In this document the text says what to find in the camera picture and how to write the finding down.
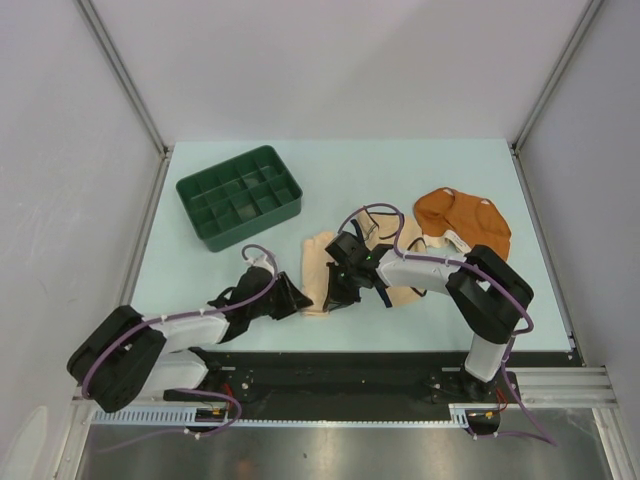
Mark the right aluminium frame post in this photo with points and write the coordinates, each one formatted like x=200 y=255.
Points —
x=568 y=52

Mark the aluminium frame post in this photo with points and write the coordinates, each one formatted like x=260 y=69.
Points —
x=108 y=48
x=568 y=52

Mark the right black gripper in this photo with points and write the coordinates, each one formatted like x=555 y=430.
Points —
x=338 y=299

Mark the left aluminium frame post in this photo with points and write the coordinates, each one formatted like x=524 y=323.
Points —
x=108 y=48

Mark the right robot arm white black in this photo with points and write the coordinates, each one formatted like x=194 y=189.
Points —
x=491 y=297

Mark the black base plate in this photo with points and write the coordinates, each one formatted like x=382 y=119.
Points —
x=360 y=408

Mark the green compartment tray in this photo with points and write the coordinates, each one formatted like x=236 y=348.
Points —
x=238 y=198

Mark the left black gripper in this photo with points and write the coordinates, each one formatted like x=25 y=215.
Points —
x=292 y=300

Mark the orange brown underwear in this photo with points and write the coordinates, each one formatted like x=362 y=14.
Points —
x=448 y=217

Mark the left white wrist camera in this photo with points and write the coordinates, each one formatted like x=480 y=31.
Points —
x=262 y=261

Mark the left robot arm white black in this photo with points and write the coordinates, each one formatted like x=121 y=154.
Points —
x=127 y=356

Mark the peach boxer underwear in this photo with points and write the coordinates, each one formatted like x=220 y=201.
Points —
x=315 y=272

